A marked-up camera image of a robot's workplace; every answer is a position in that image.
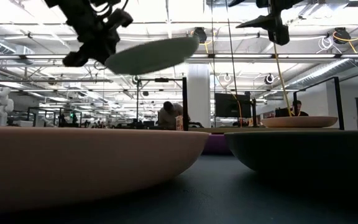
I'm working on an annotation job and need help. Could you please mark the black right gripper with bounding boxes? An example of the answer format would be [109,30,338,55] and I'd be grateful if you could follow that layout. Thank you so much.
[227,0,305,47]

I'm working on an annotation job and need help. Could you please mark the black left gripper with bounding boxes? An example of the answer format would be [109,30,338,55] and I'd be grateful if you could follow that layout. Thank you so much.
[62,1,121,68]

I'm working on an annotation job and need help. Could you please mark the green plate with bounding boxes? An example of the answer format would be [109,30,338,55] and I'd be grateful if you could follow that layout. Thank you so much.
[104,36,200,76]

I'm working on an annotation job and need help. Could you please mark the peach plate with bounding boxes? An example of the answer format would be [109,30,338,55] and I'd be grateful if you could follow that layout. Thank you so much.
[0,126,210,217]

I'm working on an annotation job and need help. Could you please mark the tan plate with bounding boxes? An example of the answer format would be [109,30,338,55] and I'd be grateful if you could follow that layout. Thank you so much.
[260,116,339,129]

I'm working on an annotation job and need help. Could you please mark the magenta plate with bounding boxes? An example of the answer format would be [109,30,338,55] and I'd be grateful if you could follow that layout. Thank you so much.
[202,133,233,156]

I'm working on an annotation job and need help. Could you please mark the dark grey plate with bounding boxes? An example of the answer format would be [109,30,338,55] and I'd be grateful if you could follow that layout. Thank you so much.
[224,129,358,200]

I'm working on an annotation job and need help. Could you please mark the long ceiling light bar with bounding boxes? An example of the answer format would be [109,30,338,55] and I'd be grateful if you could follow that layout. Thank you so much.
[0,53,358,60]

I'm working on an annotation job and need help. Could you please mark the grey metal beam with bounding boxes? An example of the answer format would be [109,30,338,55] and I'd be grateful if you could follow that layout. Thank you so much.
[0,78,114,83]

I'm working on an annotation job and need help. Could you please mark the large black monitor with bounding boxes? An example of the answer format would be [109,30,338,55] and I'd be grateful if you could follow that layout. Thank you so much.
[214,92,252,118]

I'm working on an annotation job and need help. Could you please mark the person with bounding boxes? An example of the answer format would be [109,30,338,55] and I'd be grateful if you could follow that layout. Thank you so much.
[290,100,310,118]
[157,100,191,131]

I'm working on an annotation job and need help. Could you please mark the white column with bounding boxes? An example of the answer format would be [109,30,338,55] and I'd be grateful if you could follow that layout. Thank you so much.
[186,63,211,128]

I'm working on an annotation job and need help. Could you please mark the small black monitor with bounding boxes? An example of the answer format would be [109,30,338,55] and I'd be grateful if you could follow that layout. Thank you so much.
[274,107,293,118]

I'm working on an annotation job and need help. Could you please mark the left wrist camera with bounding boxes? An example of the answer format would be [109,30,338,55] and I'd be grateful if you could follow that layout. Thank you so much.
[105,8,134,31]

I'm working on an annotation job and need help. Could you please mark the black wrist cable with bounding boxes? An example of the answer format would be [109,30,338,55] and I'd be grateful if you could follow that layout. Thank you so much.
[88,0,129,16]

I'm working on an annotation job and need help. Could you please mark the dark hanging cable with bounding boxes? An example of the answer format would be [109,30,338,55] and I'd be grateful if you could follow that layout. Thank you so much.
[224,0,244,128]

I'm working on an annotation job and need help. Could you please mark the yellow hanging cable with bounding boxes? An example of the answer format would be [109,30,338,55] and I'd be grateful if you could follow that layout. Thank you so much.
[266,0,294,118]

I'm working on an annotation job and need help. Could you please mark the thin black metal frame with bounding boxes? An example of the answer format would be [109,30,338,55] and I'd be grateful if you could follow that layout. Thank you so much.
[136,77,183,127]

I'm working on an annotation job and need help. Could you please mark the black dish rack frame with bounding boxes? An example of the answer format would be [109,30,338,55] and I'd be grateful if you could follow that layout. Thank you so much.
[181,77,345,135]

